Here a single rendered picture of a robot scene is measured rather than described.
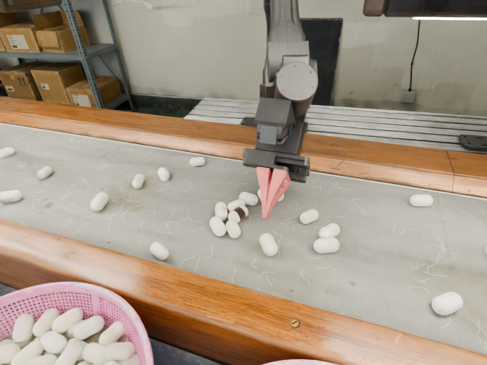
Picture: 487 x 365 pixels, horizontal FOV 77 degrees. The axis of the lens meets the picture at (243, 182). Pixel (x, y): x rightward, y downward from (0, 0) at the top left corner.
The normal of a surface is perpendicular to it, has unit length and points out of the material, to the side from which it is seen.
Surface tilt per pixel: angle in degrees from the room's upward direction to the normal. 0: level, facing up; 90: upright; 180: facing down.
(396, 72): 90
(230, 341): 90
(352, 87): 89
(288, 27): 42
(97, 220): 0
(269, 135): 78
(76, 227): 0
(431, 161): 0
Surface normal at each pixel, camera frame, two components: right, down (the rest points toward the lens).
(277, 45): -0.04, -0.21
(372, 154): -0.04, -0.81
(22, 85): -0.22, 0.57
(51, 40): -0.36, 0.40
